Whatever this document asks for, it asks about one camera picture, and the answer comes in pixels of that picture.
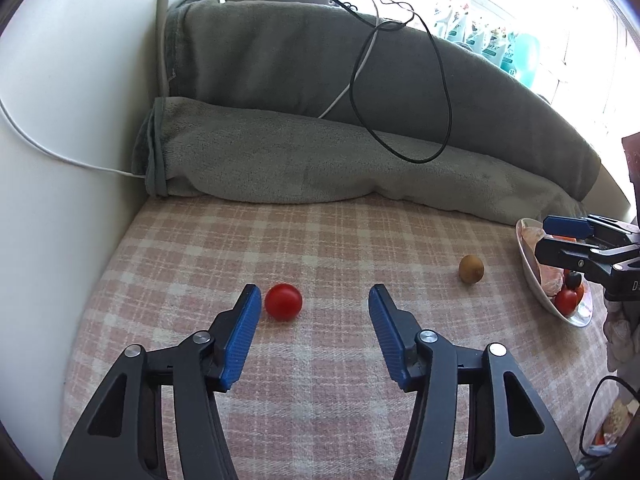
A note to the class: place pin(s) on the grey folded blanket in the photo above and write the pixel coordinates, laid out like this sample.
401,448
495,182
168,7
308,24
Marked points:
295,103

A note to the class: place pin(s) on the red cherry tomato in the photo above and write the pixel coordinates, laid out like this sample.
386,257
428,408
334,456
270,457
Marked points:
283,302
566,301

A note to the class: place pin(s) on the white gloved right hand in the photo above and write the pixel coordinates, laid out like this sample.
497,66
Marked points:
621,331

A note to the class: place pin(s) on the floral white plate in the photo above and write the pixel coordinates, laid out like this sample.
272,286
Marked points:
581,317

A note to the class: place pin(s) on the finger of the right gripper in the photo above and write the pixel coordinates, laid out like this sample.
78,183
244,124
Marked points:
568,255
575,224

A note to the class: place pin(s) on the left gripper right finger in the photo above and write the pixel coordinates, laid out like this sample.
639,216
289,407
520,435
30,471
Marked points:
512,435

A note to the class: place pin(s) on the blue detergent bottle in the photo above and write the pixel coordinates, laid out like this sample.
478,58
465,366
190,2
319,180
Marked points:
524,50

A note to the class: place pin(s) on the peeled pomelo segment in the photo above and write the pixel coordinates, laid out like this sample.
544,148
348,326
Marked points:
550,278

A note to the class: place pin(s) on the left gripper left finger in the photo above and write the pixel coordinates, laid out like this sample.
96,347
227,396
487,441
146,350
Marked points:
120,433

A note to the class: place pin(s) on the pink plaid tablecloth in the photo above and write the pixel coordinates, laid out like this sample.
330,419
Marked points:
315,400

